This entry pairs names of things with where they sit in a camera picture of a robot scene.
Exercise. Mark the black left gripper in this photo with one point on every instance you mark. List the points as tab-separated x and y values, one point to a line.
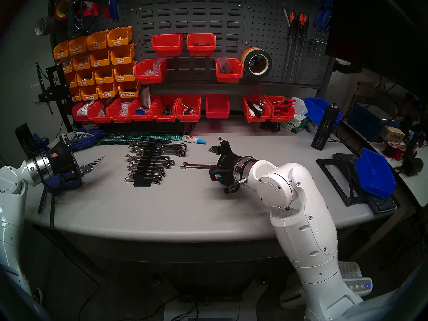
63	161

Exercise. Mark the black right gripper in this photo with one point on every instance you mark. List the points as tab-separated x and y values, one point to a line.
227	170

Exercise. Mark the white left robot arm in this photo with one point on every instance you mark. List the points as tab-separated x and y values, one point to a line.
11	206

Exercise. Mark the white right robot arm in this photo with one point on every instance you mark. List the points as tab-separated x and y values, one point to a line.
307	230

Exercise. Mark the white super glue bottle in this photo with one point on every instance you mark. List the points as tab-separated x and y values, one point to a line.
194	139

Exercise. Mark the red storage bin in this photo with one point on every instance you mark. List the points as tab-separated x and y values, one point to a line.
217	106
115	118
201	44
79	117
256	118
167	45
165	117
139	117
281	117
97	118
189	117
229	77
150	77

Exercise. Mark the black permanent marker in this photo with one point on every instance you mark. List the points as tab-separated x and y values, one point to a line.
190	128

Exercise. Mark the large chrome combination wrench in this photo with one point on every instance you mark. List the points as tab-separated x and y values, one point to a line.
167	148
169	144
181	152

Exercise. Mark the green cutting mat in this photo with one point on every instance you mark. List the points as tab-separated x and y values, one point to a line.
133	137

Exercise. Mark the black metal hand tool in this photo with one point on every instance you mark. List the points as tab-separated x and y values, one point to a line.
189	109

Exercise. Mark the small chrome combination wrench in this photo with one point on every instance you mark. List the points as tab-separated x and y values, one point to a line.
157	179
165	165
169	162
161	173
158	176
161	169

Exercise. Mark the clear screw bag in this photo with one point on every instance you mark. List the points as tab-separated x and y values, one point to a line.
124	109
155	66
224	63

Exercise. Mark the black cylinder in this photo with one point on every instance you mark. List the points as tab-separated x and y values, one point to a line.
24	139

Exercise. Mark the yellow screw bin M2.5-5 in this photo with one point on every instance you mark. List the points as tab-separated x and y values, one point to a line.
107	90

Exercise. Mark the red mesh bag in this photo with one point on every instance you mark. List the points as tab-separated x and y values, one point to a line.
255	91

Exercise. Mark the black wrench holder rack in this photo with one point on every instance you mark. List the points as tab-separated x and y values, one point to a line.
143	182

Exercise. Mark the black helping hand stand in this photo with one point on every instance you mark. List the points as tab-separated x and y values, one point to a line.
57	89

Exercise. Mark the small blue part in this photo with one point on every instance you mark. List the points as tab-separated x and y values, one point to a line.
140	111

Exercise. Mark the green white glove box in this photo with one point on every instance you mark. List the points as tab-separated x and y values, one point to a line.
296	123

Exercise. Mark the yellow screw bin M4 HEX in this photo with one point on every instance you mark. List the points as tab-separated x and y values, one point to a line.
129	88

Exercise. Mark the yellow screw bin M3-8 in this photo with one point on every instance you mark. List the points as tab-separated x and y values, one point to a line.
104	74

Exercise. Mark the white user manual sheet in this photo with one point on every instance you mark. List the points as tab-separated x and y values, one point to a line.
145	98

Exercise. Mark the white plastic bag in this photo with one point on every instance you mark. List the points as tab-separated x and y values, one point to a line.
299	105

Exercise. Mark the yellow screw bin M3-6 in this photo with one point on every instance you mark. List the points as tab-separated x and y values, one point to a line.
124	71

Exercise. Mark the large orange white tape roll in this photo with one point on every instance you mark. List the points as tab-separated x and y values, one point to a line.
245	59

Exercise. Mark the yellow screw bin M4-6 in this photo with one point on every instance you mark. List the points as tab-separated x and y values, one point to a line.
99	57

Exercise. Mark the blue storage bin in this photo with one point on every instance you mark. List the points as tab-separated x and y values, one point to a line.
376	173
316	109

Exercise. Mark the yellow screw bin M3-4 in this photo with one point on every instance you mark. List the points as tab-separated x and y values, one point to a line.
122	54

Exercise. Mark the black water bottle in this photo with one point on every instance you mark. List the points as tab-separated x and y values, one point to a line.
326	126

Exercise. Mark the yellow screw bin M3X8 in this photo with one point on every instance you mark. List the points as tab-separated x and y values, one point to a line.
97	40

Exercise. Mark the yellow screw bin M3X6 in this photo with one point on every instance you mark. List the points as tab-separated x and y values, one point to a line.
119	36

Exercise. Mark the black metal clamp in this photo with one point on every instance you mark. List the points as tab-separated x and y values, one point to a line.
78	22

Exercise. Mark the black pegboard hook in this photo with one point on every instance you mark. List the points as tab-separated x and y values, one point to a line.
312	44

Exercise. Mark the red yellow tape roll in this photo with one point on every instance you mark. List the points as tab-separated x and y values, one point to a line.
62	15

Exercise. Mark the red white tool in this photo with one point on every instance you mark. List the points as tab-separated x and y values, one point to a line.
89	8

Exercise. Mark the dark blue crate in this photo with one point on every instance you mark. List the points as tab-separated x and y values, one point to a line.
366	119

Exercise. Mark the black keyboard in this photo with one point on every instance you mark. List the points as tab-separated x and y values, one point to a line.
381	204

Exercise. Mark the small cardboard box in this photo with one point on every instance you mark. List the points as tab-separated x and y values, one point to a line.
393	134

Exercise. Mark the black monitor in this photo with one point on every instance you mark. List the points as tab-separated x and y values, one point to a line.
378	32

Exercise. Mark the white air purifier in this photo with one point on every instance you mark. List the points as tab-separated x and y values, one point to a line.
359	285

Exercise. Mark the black frame stand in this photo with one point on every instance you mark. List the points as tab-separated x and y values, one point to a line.
339	190

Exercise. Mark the grey duct tape roll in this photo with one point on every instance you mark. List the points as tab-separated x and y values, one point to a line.
40	27

